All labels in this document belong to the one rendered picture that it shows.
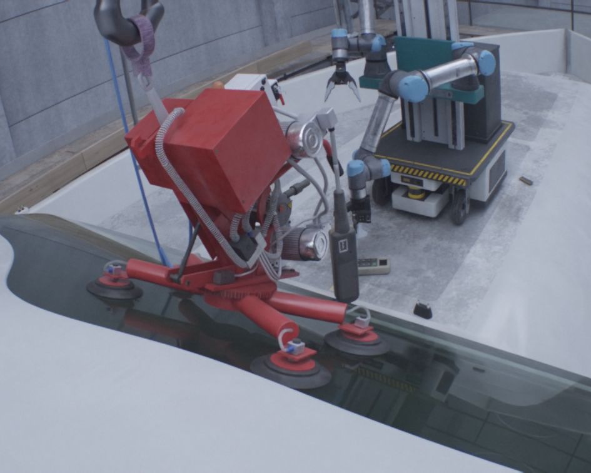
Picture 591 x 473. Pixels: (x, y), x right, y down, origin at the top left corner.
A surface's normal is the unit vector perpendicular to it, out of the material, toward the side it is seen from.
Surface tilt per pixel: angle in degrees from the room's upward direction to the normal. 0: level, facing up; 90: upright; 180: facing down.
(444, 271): 0
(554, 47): 90
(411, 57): 90
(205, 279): 90
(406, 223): 0
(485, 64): 89
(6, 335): 21
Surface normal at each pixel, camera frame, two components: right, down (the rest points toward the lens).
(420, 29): -0.61, 0.45
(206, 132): -0.32, -0.66
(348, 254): 0.31, 0.43
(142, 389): 0.11, -0.96
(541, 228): 0.00, -0.82
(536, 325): 0.18, -0.72
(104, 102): 0.79, 0.20
